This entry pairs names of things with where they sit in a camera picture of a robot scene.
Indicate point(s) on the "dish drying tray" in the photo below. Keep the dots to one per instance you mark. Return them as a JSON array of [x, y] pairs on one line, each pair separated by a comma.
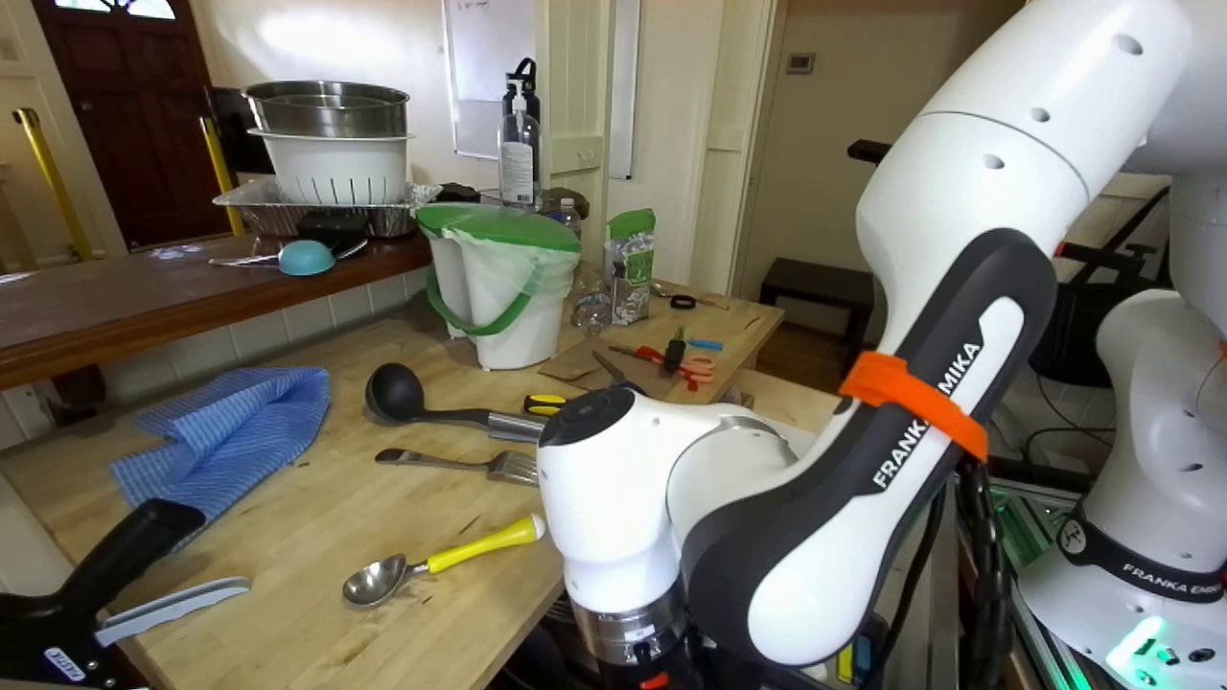
[[241, 198]]

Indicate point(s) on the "black stool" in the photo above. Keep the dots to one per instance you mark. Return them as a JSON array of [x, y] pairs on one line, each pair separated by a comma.
[[819, 277]]

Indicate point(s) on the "white bucket green liner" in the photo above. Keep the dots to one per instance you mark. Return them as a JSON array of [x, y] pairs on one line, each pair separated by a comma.
[[502, 291]]

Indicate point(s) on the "black box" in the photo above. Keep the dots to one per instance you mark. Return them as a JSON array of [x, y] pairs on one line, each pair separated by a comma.
[[1079, 340]]

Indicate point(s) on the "dish rack with bowl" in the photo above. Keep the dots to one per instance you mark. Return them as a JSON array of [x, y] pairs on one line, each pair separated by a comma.
[[335, 168]]

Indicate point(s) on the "dark red door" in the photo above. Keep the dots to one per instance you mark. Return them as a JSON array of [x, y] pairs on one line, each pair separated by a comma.
[[126, 115]]

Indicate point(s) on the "blue checked cloth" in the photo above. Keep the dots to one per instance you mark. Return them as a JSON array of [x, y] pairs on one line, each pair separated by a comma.
[[231, 435]]

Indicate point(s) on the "brown wooden ledge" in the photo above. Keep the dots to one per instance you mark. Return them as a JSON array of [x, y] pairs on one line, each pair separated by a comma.
[[115, 306]]

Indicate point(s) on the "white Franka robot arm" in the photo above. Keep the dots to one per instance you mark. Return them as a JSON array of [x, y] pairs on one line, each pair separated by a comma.
[[970, 255]]

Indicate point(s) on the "white wall paper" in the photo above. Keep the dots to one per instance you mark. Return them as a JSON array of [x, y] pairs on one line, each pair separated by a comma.
[[492, 78]]

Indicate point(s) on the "green white packet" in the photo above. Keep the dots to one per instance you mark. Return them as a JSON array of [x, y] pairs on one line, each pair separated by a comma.
[[631, 262]]

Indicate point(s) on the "yellow black screwdriver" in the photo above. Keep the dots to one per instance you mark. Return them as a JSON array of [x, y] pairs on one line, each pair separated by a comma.
[[544, 405]]

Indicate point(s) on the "metal robot stand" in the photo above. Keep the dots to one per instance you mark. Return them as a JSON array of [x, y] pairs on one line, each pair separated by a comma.
[[1021, 521]]

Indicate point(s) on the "blue clip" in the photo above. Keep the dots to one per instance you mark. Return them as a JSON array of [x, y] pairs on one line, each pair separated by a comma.
[[864, 659]]

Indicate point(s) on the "white black water bottle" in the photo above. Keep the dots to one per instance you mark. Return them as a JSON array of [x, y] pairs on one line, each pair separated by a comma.
[[519, 138]]

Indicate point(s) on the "steel cooking pot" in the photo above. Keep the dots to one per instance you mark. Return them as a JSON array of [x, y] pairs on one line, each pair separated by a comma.
[[331, 110]]

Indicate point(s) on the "teal bowl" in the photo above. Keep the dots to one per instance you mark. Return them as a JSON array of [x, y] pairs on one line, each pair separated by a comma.
[[305, 256]]

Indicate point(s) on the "yellow pole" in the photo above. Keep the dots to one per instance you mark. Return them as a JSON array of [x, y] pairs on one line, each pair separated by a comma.
[[220, 173]]

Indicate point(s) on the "yellow blue sponge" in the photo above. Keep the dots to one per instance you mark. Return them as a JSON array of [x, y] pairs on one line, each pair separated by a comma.
[[846, 664]]

